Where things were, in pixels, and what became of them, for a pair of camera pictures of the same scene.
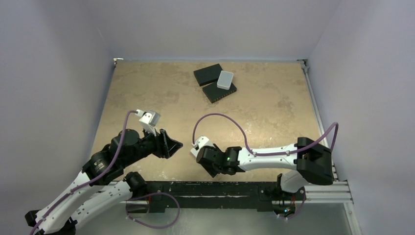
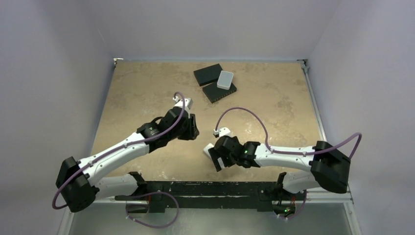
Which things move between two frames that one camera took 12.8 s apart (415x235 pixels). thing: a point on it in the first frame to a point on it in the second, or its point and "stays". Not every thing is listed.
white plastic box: [225, 80] stays
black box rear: [207, 75] stays
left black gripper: [165, 146] to [192, 131]
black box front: [214, 93] stays
